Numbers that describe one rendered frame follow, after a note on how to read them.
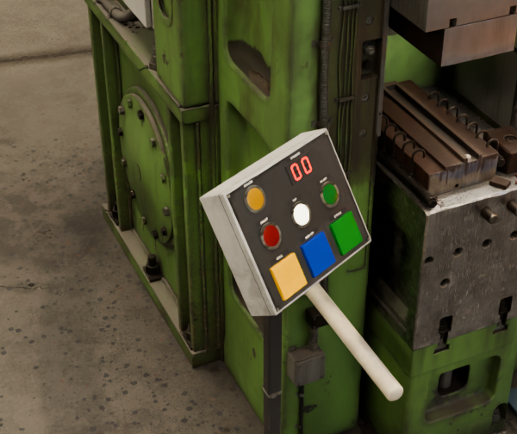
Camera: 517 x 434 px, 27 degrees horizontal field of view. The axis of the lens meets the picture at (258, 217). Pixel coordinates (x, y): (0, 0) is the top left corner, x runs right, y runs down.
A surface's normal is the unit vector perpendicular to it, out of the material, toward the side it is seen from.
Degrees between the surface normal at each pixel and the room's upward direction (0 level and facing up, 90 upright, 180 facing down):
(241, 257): 90
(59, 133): 0
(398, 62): 90
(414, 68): 90
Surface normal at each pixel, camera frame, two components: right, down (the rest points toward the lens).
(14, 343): 0.00, -0.82
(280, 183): 0.66, -0.08
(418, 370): 0.42, 0.52
